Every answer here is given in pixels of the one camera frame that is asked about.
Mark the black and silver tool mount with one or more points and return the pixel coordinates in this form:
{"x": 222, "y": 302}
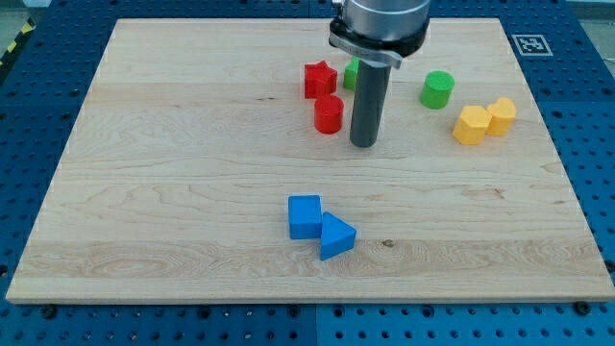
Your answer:
{"x": 391, "y": 53}

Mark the red star block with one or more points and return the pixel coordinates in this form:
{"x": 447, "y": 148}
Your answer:
{"x": 320, "y": 79}

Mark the yellow heart block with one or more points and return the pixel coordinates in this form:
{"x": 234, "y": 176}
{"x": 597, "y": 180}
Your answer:
{"x": 503, "y": 113}

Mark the yellow hexagon block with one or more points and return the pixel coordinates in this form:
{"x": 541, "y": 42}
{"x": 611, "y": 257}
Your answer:
{"x": 471, "y": 125}

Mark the blue triangle block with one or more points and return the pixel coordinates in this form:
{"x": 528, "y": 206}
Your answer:
{"x": 337, "y": 236}

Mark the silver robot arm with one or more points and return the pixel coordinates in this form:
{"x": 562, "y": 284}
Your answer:
{"x": 380, "y": 33}

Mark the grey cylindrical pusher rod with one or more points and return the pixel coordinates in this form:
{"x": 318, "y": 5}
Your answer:
{"x": 370, "y": 92}

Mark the yellow black hazard tape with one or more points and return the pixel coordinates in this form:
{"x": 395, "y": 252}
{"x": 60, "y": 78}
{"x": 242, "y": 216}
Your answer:
{"x": 17, "y": 45}

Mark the wooden board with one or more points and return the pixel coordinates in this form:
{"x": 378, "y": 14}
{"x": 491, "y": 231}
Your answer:
{"x": 173, "y": 185}

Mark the green cylinder block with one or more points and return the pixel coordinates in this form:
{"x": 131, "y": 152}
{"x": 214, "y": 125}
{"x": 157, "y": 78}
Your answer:
{"x": 437, "y": 89}

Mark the blue cube block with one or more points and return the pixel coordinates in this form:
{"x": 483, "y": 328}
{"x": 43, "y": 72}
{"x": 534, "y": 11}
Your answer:
{"x": 304, "y": 216}

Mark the red cylinder block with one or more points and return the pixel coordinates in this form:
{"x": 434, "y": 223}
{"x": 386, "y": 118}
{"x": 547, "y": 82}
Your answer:
{"x": 328, "y": 114}

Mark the white fiducial marker tag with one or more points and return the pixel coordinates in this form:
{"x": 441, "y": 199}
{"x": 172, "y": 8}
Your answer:
{"x": 532, "y": 45}

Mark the green star block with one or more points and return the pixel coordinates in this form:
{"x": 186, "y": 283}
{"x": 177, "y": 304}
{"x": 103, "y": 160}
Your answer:
{"x": 350, "y": 74}

